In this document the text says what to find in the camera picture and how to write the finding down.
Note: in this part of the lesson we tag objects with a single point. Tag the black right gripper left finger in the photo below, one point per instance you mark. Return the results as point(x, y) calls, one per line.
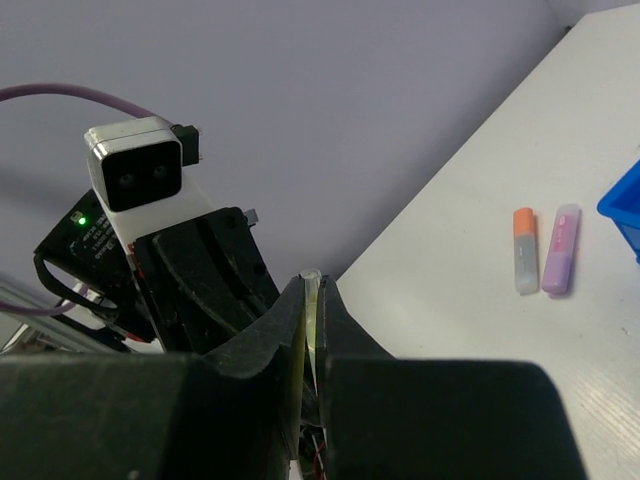
point(88, 412)

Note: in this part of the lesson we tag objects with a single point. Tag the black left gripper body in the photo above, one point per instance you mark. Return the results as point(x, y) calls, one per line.
point(203, 281)

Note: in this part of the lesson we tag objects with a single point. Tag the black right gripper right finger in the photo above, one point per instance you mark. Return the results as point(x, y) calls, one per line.
point(389, 418)

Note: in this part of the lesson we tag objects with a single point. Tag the yellow pen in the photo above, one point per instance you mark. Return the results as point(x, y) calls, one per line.
point(312, 282)

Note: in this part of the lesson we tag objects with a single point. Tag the orange highlighter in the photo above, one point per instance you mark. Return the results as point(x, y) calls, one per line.
point(526, 270)

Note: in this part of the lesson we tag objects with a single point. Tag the purple highlighter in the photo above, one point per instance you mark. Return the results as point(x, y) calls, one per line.
point(559, 259)

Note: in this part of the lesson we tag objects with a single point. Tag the blue compartment tray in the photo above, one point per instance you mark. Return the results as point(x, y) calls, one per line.
point(621, 205)

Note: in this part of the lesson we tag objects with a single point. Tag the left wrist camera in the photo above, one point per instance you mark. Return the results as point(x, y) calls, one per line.
point(138, 172)

